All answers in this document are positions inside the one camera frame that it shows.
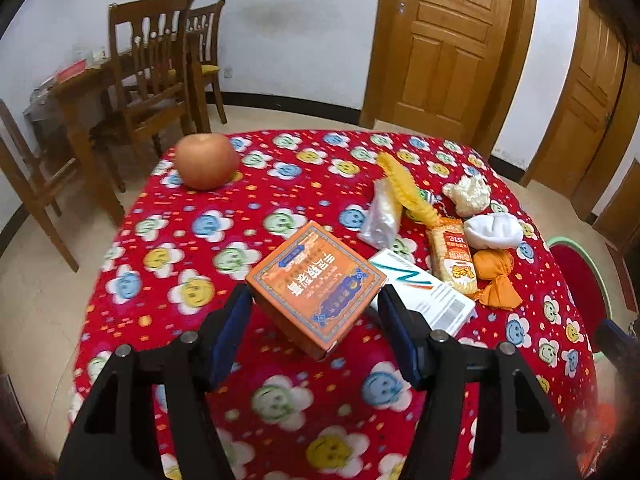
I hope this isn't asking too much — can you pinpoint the wooden dining table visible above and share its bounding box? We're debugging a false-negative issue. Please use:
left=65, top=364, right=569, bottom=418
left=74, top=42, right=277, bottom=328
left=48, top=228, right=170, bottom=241
left=49, top=45, right=136, bottom=226

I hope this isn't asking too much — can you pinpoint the wooden chair with yellow cushion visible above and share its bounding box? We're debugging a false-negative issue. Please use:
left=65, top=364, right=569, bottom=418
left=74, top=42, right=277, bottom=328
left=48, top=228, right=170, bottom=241
left=186, top=0, right=229, bottom=133

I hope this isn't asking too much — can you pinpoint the wooden door panel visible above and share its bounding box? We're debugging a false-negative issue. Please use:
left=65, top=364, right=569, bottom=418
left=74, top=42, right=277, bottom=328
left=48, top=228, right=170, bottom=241
left=592, top=157, right=640, bottom=252

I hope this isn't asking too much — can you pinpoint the wide wooden panel door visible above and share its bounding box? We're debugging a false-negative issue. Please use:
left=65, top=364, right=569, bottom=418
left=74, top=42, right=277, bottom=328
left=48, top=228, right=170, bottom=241
left=359, top=0, right=540, bottom=147

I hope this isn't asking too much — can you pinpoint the red bin with green rim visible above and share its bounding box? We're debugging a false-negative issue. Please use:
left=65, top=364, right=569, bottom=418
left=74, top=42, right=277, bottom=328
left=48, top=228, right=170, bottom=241
left=546, top=236, right=613, bottom=341

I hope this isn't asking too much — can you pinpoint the orange wrapper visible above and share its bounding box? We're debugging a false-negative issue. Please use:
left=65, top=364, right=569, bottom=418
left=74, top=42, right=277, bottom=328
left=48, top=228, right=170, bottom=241
left=472, top=249, right=523, bottom=310

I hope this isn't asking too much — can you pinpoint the orange snack packet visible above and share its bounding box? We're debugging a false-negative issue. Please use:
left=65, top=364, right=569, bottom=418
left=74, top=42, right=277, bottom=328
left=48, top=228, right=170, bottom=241
left=426, top=218, right=485, bottom=297

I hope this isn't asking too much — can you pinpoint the orange cardboard box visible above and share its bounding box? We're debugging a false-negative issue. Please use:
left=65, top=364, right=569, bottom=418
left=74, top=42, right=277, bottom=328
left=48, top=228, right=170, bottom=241
left=245, top=220, right=388, bottom=361

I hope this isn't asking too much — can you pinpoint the narrow wooden panel door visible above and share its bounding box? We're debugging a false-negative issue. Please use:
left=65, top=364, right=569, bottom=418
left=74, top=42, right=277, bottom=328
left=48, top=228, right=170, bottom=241
left=520, top=0, right=632, bottom=221

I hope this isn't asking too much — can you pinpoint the tall wooden slat-back chair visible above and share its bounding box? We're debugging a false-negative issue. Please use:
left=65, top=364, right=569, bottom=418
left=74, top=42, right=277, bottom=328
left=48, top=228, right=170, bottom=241
left=97, top=0, right=198, bottom=193

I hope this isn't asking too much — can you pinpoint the white tissue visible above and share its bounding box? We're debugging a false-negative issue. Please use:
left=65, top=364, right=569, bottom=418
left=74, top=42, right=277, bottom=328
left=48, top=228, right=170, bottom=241
left=442, top=175, right=492, bottom=218

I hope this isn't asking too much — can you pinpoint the red apple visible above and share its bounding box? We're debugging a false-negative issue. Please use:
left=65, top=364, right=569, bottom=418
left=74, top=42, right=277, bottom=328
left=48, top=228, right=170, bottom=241
left=174, top=133, right=241, bottom=192

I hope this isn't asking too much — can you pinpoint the yellow foam fruit net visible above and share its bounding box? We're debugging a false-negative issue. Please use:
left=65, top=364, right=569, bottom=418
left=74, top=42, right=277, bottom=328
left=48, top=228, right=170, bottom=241
left=376, top=151, right=443, bottom=226

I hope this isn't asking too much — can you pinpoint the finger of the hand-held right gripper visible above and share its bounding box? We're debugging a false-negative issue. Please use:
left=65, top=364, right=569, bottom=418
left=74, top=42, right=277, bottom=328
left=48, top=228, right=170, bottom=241
left=595, top=319, right=640, bottom=362

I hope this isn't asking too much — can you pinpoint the clear plastic bag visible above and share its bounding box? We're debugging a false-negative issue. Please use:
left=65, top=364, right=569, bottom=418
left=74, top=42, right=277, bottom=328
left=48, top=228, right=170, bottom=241
left=357, top=178, right=403, bottom=250

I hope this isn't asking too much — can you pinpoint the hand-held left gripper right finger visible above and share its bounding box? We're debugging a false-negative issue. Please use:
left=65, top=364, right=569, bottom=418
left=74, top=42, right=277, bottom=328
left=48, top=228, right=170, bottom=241
left=377, top=285, right=583, bottom=480

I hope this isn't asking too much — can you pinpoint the red flat packet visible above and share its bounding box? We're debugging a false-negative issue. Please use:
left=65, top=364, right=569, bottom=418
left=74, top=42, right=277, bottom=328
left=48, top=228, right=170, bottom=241
left=56, top=59, right=90, bottom=84

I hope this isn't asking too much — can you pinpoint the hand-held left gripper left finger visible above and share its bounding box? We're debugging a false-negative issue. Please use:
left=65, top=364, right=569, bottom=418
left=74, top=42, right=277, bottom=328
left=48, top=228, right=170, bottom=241
left=57, top=282, right=256, bottom=480

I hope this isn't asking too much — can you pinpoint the white paper box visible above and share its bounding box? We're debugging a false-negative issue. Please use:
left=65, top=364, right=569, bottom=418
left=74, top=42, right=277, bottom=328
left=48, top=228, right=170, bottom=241
left=367, top=248, right=477, bottom=336

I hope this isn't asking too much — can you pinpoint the dark wooden side chair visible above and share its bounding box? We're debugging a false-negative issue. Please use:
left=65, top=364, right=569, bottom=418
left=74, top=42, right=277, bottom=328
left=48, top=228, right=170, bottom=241
left=0, top=99, right=81, bottom=273

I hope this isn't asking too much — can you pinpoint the red flower print tablecloth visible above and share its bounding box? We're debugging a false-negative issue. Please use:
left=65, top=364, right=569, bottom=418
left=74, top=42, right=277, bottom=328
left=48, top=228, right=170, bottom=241
left=70, top=130, right=601, bottom=480

